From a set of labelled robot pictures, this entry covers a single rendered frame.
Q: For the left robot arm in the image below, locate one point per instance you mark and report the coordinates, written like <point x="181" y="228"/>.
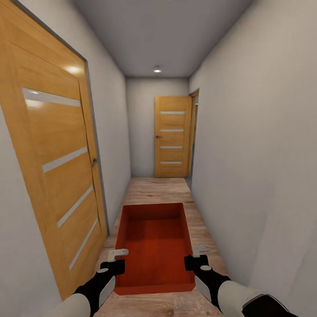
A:
<point x="88" y="299"/>

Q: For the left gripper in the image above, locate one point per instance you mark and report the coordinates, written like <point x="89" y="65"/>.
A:
<point x="119" y="266"/>

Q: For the storage box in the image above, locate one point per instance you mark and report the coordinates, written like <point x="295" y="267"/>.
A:
<point x="157" y="238"/>

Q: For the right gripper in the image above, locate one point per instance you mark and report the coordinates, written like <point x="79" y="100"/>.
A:
<point x="190" y="261"/>

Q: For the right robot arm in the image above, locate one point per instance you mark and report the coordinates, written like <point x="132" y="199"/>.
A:
<point x="230" y="297"/>

